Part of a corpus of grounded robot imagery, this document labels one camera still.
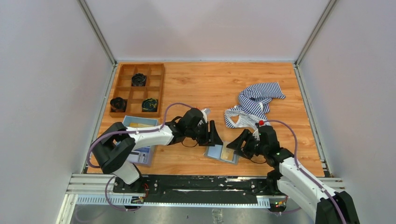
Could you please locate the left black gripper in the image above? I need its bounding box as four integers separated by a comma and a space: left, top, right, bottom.
186, 120, 223, 147

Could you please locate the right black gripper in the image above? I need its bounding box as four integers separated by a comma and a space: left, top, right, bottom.
227, 129, 268, 160

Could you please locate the gold credit card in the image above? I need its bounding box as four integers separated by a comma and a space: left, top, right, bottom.
220, 147, 235, 162
128, 123, 155, 128

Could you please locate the grey card holder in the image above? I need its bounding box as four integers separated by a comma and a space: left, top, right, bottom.
204, 141, 239, 165

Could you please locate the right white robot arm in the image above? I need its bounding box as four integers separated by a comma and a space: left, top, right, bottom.
227, 125, 360, 224

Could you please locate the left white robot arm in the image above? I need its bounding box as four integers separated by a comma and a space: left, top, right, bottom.
89, 108, 223, 193

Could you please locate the striped blue white cloth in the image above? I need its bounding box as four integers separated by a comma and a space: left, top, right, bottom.
224, 82, 286, 130

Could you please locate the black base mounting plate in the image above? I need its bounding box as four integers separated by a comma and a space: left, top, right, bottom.
111, 175, 286, 205

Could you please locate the light blue box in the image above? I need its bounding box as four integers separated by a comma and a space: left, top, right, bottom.
122, 116, 159, 166

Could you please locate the blue green rolled belt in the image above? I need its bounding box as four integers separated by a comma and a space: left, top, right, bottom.
141, 98, 158, 112

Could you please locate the wooden compartment tray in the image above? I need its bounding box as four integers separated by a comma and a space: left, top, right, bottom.
108, 63, 165, 118

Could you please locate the black rolled belt top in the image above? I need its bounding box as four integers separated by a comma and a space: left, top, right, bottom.
131, 73, 147, 87

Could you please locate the black rolled belt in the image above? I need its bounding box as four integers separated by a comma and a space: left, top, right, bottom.
110, 97, 127, 112
131, 73, 147, 87

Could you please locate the black rolled belt left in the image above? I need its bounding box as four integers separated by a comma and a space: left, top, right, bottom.
110, 97, 127, 112

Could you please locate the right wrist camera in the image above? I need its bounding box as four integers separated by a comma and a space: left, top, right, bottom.
252, 123, 260, 139

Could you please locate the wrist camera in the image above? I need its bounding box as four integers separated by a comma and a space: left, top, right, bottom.
200, 108, 211, 123
252, 123, 260, 139

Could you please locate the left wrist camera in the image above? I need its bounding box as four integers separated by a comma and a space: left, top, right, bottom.
200, 108, 211, 123

